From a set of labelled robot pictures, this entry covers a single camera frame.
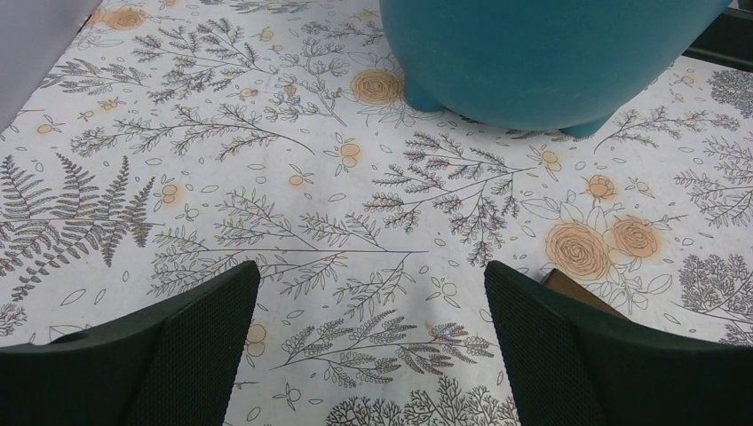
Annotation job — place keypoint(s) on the floral table mat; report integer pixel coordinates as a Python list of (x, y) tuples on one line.
[(174, 140)]

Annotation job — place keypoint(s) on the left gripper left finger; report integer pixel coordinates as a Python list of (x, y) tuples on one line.
[(171, 363)]

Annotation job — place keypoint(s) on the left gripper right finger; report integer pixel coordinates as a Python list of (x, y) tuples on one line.
[(571, 364)]

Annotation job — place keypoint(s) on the brown wooden block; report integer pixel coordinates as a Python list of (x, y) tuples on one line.
[(559, 282)]

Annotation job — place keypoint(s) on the teal plastic trash bin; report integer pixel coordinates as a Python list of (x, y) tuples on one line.
[(538, 64)]

